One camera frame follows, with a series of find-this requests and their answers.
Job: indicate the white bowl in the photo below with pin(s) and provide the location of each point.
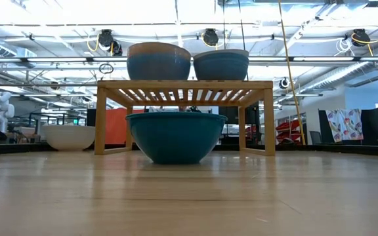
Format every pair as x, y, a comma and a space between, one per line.
67, 137

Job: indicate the wooden slatted shelf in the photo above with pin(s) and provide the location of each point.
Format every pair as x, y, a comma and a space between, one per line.
182, 84

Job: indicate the teal bowl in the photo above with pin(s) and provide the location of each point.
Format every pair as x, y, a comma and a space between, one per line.
176, 137

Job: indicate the floral cloth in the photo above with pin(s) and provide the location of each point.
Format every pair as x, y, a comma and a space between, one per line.
344, 124

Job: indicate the long ceiling light strip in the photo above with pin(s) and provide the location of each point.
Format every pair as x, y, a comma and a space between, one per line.
61, 59

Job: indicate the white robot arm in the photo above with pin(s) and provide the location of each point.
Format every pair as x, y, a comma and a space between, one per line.
0, 109

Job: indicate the black office chair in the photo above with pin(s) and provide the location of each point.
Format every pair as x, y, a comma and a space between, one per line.
315, 137

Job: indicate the black cabinet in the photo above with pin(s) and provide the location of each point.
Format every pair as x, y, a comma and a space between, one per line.
376, 123

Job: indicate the black monitor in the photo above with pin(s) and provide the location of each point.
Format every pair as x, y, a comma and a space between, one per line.
231, 114

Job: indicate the translucent orange bowl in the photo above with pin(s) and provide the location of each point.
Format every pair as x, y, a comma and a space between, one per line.
157, 47

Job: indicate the orange partition panel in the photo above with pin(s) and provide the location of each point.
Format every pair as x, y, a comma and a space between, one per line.
117, 128

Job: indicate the red storage bin rack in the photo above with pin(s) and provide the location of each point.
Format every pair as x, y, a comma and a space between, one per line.
289, 128

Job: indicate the pale blue bowl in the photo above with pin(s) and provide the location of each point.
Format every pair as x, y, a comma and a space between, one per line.
157, 69

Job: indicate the black aluminium table frame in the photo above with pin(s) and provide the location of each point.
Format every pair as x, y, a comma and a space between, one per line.
340, 150

